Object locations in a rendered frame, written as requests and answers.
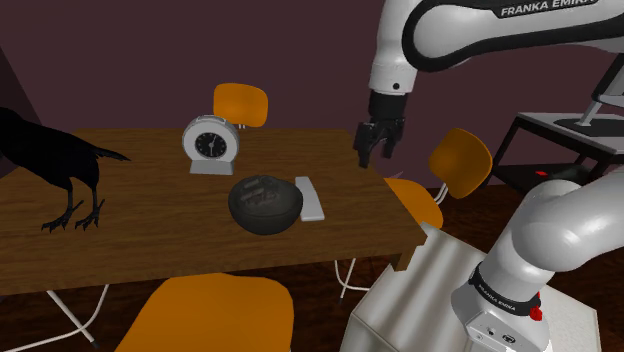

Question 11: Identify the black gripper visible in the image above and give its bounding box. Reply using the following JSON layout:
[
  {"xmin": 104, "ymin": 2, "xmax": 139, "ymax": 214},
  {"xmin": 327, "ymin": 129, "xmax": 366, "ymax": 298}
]
[{"xmin": 352, "ymin": 89, "xmax": 409, "ymax": 170}]

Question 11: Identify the orange chair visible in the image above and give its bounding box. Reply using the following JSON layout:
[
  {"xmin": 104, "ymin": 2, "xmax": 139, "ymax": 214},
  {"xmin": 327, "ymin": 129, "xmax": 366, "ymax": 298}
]
[
  {"xmin": 114, "ymin": 272, "xmax": 296, "ymax": 352},
  {"xmin": 383, "ymin": 128, "xmax": 494, "ymax": 231},
  {"xmin": 212, "ymin": 82, "xmax": 269, "ymax": 130}
]

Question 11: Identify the white remote control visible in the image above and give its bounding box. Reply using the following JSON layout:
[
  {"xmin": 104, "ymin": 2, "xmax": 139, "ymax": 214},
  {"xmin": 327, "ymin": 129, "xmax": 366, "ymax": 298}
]
[{"xmin": 294, "ymin": 175, "xmax": 326, "ymax": 223}]

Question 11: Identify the black bowl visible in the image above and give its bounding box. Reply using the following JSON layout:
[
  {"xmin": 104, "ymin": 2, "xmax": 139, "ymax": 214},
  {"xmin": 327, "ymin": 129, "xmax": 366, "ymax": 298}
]
[{"xmin": 227, "ymin": 174, "xmax": 304, "ymax": 237}]

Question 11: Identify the grey robot stand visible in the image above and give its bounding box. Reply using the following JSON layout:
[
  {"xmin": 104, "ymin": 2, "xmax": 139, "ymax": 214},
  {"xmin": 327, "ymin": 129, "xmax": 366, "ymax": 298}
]
[{"xmin": 339, "ymin": 221, "xmax": 602, "ymax": 352}]

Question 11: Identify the white alarm clock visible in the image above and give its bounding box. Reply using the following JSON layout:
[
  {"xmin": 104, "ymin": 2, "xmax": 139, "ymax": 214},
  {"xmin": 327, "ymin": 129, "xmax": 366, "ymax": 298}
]
[{"xmin": 181, "ymin": 114, "xmax": 241, "ymax": 176}]

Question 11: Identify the black side table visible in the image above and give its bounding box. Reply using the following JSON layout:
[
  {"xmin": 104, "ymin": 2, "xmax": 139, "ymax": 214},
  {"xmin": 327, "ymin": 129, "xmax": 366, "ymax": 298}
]
[{"xmin": 487, "ymin": 48, "xmax": 624, "ymax": 197}]

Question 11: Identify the brown wooden table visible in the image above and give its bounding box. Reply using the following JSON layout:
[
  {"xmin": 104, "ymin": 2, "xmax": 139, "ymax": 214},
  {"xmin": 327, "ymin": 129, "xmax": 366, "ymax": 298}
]
[{"xmin": 0, "ymin": 127, "xmax": 429, "ymax": 352}]

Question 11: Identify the black crow figure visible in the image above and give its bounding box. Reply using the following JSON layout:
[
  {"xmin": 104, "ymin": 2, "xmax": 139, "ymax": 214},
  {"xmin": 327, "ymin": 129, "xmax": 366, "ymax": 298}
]
[{"xmin": 0, "ymin": 106, "xmax": 132, "ymax": 234}]

